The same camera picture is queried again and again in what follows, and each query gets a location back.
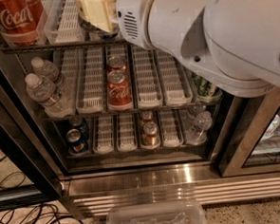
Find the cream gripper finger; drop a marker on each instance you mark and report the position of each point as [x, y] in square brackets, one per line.
[99, 13]

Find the silver blue redbull can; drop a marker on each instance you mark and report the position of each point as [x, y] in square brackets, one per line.
[92, 28]

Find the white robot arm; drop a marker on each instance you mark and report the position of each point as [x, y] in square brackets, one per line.
[234, 44]

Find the rear red coke can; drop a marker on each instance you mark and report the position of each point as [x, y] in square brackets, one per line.
[116, 62]

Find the red coke can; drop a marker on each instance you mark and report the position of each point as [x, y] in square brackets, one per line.
[116, 62]
[118, 91]

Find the large red coca-cola can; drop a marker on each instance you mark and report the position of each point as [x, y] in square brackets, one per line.
[21, 21]

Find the front red coke can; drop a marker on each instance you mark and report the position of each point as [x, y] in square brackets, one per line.
[118, 91]

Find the rear blue pepsi can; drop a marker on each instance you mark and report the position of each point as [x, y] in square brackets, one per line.
[80, 124]

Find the rear brown soda can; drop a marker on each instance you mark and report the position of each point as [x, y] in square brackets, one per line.
[145, 117]

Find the brown soda can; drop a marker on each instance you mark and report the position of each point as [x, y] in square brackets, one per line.
[145, 117]
[150, 135]

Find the front green soda can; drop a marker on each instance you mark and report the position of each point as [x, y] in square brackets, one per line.
[204, 88]

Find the front brown soda can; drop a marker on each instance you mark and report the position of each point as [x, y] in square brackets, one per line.
[150, 135]

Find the bottom shelf water bottle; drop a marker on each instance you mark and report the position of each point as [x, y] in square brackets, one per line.
[199, 123]

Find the open fridge door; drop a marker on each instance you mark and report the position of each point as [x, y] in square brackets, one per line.
[17, 145]

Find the fridge bottom steel grille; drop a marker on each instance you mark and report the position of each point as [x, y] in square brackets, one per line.
[96, 194]

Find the right fridge glass door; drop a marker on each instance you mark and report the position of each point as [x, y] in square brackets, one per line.
[255, 119]

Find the rear small water bottle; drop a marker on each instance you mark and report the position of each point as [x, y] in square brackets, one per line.
[50, 71]

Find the small water bottle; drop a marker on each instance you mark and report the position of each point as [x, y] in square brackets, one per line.
[50, 71]
[46, 93]

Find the front small water bottle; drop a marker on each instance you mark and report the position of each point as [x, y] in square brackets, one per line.
[46, 93]

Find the clear plastic bin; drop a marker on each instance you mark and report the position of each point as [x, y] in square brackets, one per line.
[169, 212]

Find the top wire shelf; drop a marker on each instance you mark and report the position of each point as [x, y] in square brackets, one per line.
[48, 47]

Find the wire shelf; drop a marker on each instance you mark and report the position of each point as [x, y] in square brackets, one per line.
[130, 111]
[48, 47]

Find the middle wire shelf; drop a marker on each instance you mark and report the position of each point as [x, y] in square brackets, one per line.
[130, 111]

